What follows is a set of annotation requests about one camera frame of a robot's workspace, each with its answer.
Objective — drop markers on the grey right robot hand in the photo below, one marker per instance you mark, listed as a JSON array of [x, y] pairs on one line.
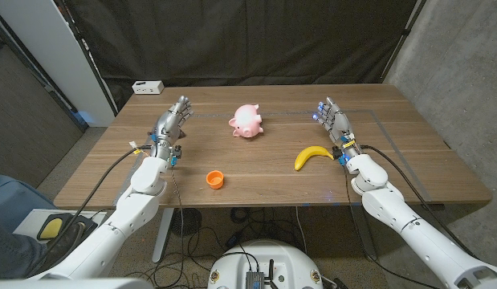
[[338, 124]]

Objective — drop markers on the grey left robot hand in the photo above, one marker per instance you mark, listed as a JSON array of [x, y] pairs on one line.
[[168, 128]]

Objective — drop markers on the pink plastic piggy bank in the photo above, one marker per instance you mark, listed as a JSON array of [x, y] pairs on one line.
[[248, 120]]

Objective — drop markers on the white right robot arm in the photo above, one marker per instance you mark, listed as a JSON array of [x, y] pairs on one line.
[[392, 212]]

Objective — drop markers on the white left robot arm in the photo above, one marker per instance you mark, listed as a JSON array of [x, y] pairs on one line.
[[131, 208]]

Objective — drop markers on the yellow toy banana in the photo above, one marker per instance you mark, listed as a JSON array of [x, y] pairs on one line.
[[308, 153]]

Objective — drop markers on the small orange cup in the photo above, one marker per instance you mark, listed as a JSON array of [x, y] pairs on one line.
[[215, 180]]

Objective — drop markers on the white power strip box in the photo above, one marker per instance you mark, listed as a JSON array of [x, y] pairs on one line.
[[147, 87]]

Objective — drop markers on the black round floor fan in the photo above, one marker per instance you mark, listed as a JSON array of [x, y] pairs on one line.
[[188, 221]]

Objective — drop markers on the white table leg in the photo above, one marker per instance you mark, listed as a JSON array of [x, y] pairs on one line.
[[163, 237]]

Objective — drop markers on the black backdrop stand pole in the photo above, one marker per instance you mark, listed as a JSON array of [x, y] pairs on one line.
[[85, 52], [408, 28]]

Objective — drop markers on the dark table leg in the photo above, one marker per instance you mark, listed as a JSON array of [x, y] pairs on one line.
[[366, 237]]

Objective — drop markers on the black backdrop curtain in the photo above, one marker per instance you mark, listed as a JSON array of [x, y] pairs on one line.
[[248, 40]]

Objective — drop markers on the white board panel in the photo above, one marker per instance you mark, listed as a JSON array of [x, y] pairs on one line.
[[51, 40]]

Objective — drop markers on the person's black shoe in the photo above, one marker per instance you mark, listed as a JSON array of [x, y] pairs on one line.
[[67, 243]]

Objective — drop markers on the yellow and black foot pedal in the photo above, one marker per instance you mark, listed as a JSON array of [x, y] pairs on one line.
[[51, 228]]

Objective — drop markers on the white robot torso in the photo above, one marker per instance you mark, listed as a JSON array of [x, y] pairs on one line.
[[264, 261]]

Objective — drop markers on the person's jeans leg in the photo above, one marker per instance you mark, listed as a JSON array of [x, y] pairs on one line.
[[11, 253]]

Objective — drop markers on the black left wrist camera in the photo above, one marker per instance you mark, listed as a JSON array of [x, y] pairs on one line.
[[176, 152]]

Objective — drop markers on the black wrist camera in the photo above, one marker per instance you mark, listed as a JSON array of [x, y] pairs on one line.
[[176, 152], [337, 153]]

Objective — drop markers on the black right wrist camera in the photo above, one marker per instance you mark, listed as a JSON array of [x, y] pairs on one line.
[[337, 153]]

